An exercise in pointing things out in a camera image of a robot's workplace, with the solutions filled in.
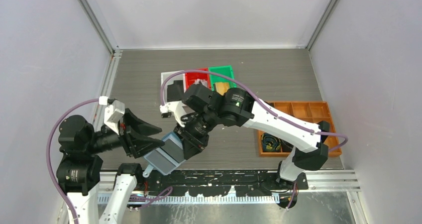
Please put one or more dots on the grey card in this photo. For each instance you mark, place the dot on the grey card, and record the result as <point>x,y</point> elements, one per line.
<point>174,149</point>

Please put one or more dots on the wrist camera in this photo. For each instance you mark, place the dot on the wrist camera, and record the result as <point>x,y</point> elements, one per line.
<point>176,109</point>
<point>113,112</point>

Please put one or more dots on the orange compartment tray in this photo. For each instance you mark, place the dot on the orange compartment tray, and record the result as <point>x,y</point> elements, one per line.
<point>313,111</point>

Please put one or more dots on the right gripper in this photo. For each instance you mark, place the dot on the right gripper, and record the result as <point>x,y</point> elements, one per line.
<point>192,145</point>

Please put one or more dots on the black cards in white bin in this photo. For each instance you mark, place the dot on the black cards in white bin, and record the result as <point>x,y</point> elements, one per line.
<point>175,91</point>

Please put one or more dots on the silver cards in red bin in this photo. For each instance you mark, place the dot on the silver cards in red bin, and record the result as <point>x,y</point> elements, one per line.
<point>202,82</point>

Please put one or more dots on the red plastic bin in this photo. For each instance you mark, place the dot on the red plastic bin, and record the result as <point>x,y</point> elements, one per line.
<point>189,78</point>

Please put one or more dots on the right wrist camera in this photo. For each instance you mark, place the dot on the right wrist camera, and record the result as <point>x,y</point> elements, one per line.
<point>176,109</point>

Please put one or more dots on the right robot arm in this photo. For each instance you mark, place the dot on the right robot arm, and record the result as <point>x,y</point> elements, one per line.
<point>202,109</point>

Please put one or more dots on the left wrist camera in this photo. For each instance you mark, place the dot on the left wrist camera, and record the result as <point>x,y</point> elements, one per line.
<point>113,112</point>

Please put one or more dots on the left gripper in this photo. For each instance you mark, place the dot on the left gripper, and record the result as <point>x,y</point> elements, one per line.
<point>133,144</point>

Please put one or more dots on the white plastic bin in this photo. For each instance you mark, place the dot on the white plastic bin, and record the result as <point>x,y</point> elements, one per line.
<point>167,78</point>

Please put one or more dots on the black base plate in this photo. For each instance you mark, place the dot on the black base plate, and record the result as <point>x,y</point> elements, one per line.
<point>215,183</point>

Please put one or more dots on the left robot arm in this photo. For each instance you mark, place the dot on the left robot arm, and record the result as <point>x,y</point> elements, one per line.
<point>78,173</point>

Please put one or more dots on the blue leather card holder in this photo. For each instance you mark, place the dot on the blue leather card holder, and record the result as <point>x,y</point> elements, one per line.
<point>160,161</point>

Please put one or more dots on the rolled belt bottom left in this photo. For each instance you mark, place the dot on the rolled belt bottom left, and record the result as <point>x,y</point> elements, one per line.
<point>270,143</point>

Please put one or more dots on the gold cards in green bin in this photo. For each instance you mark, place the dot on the gold cards in green bin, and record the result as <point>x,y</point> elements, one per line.
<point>221,87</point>

